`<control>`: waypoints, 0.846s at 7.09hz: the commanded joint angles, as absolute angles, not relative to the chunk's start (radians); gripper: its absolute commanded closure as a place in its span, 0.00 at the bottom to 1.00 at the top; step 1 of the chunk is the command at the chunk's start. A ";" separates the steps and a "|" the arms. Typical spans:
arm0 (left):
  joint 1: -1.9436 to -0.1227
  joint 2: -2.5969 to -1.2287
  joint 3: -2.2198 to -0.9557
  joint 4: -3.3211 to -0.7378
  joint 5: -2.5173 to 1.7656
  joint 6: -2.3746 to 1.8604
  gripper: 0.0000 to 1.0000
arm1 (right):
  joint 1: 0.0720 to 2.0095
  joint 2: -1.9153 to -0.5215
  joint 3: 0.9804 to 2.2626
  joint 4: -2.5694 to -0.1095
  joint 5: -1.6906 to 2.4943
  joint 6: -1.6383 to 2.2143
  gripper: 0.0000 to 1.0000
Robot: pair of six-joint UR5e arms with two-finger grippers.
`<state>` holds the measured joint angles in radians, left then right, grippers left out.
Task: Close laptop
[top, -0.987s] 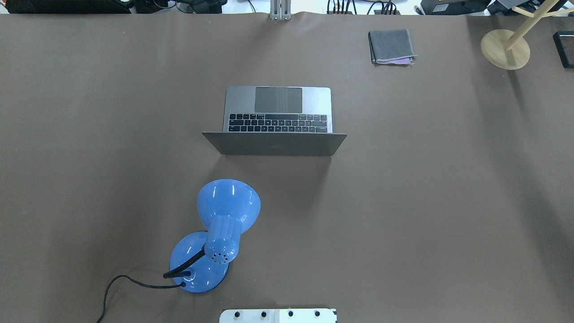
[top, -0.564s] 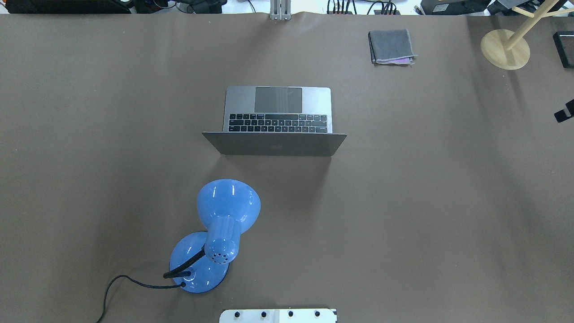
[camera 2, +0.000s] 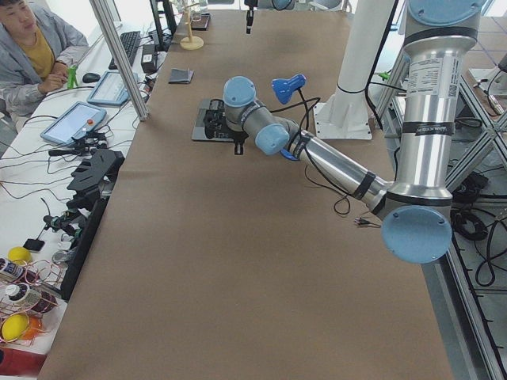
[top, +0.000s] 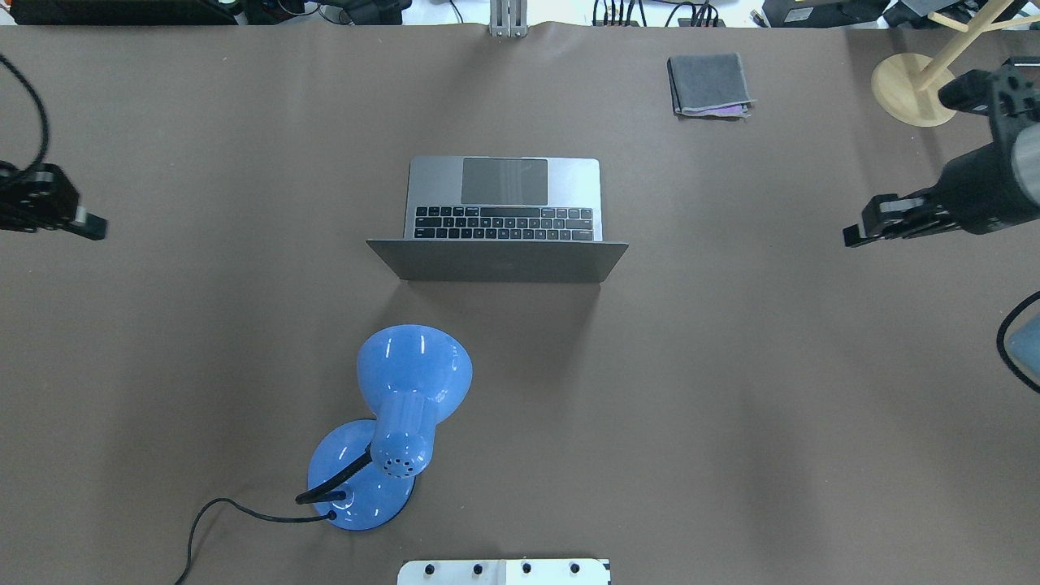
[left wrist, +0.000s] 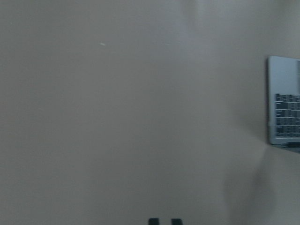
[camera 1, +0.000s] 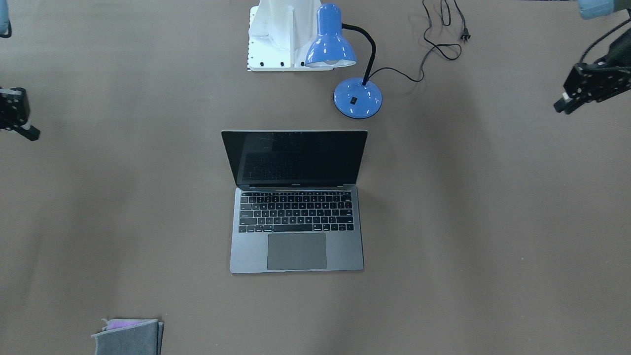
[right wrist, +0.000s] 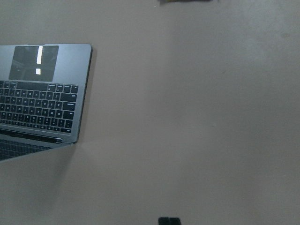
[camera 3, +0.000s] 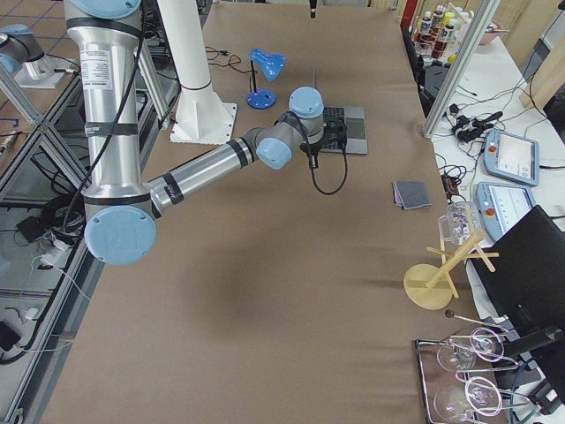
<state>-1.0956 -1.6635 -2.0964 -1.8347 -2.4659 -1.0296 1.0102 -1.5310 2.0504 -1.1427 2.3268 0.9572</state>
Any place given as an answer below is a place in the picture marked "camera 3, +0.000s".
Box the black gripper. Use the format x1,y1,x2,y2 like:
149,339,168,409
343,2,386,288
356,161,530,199
299,141,323,169
309,0,318,19

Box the grey laptop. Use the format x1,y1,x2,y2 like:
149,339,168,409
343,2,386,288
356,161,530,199
312,68,369,156

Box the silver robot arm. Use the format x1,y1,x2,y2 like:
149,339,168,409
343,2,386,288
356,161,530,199
64,1,326,265

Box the blue desk lamp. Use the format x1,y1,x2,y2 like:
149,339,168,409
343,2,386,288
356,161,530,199
246,48,286,110

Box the folded grey cloth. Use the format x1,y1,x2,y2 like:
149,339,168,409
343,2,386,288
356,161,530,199
392,180,432,210

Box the bottle rack with bottles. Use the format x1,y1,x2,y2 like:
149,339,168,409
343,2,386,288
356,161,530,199
410,1,474,64

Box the clear glass mug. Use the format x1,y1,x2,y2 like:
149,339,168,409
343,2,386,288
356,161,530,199
438,201,483,246

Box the wooden mug tree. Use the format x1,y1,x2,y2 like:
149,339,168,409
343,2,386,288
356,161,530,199
403,231,500,310

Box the upper teach pendant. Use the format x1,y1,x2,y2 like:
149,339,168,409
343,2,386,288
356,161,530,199
484,129,540,187

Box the teach pendant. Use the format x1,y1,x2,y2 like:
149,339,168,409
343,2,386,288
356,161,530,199
484,129,540,187
476,182,536,241

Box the lower teach pendant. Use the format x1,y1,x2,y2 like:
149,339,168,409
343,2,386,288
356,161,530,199
476,182,536,241

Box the black monitor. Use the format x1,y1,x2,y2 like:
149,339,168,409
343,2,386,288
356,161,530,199
471,205,564,400

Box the upper wine glass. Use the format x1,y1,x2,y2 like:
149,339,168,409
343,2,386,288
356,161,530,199
436,327,504,373

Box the lower wine glass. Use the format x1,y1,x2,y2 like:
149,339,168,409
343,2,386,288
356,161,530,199
433,376,502,423

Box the braided camera cable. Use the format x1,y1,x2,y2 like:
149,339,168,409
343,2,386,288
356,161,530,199
310,139,349,196

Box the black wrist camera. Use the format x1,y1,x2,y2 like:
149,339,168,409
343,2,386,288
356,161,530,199
323,121,347,144

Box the lamp power cord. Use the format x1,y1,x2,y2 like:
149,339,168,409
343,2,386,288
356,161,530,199
205,46,252,77

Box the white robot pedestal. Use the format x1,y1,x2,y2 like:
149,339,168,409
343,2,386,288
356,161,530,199
158,0,237,145

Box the aluminium frame post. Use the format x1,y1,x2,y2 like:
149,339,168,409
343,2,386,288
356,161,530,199
421,0,501,140

